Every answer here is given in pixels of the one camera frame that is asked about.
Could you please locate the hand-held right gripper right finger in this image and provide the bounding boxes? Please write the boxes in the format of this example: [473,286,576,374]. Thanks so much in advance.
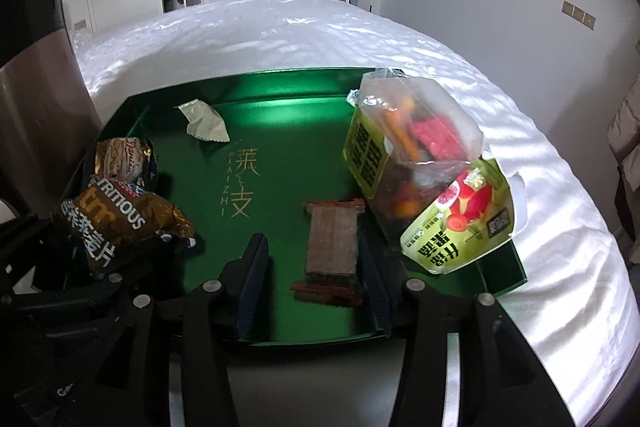
[360,232,566,427]

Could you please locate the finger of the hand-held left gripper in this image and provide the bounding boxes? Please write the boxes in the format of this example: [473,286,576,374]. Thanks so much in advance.
[0,212,88,280]
[10,236,199,311]

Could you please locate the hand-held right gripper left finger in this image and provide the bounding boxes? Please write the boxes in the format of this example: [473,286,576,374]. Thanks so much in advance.
[85,233,271,427]

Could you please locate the brown gold snack packet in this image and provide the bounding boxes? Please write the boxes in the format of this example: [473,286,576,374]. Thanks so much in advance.
[52,177,196,277]

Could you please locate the orange-ended snack bar packet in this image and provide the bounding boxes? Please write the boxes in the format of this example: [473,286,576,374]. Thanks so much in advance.
[290,198,368,308]

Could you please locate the clear bag of mixed snacks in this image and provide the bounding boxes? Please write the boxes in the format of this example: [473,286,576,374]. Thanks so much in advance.
[342,66,527,275]

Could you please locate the gold yellow snack packet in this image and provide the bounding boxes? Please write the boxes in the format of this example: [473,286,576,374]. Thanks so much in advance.
[95,136,158,185]

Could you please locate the green box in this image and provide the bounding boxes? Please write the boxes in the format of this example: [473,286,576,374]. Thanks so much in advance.
[59,66,529,345]

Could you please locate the light green snack packet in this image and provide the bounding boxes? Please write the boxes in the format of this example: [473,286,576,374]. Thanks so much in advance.
[177,101,231,142]

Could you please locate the person's left forearm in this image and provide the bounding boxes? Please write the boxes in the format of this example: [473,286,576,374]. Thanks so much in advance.
[0,0,103,228]

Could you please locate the white quilted bed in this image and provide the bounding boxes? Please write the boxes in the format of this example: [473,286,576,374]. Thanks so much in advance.
[70,0,631,427]

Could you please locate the beige jacket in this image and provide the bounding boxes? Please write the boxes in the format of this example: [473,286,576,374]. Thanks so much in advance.
[606,77,640,188]

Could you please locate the gold wall switches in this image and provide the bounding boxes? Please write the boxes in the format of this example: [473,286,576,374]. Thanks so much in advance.
[562,0,597,30]

